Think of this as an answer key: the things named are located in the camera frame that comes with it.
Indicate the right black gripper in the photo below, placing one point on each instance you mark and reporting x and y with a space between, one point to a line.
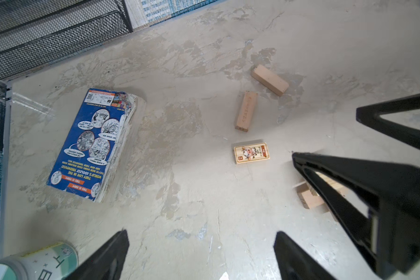
402 227

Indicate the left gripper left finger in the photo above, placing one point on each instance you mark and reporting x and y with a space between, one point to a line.
107 262

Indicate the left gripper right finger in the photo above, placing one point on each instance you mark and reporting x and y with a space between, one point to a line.
294 263

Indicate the wood block numbered 72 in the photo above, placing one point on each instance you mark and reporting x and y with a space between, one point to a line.
309 200

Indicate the cow picture wood block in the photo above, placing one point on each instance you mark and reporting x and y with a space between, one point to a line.
251 153

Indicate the plain wood block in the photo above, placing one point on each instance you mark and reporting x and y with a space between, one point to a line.
270 80
246 111

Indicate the blue comic book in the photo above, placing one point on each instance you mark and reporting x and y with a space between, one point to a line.
89 158

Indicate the black wire shelf rack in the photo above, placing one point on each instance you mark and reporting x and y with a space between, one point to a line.
36 33

